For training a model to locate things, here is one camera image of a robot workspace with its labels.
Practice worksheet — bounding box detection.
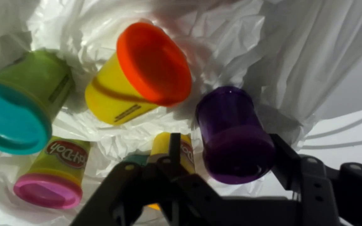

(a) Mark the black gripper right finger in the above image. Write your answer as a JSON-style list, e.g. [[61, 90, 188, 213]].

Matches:
[[219, 134, 362, 226]]

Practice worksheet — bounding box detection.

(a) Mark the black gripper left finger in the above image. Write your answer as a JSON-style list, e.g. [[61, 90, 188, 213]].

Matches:
[[70, 132, 221, 226]]

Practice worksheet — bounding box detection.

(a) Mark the pink lid play-doh tub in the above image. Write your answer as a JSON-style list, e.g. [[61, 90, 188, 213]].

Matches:
[[13, 137, 92, 210]]

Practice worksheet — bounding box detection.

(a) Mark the orange lid play-doh tub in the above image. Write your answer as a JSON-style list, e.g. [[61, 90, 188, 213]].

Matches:
[[85, 21, 193, 126]]

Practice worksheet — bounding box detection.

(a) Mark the white plastic bag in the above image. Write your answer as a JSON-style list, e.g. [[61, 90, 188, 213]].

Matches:
[[0, 0, 362, 226]]

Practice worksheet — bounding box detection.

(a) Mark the yellow play-doh tub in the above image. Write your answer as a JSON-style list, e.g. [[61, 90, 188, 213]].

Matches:
[[146, 131, 197, 212]]

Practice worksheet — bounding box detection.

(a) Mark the teal lid play-doh tub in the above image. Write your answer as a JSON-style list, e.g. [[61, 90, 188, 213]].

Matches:
[[0, 49, 75, 154]]

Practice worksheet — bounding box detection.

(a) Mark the purple play-doh tub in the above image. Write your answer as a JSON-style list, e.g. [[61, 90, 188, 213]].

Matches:
[[195, 87, 276, 185]]

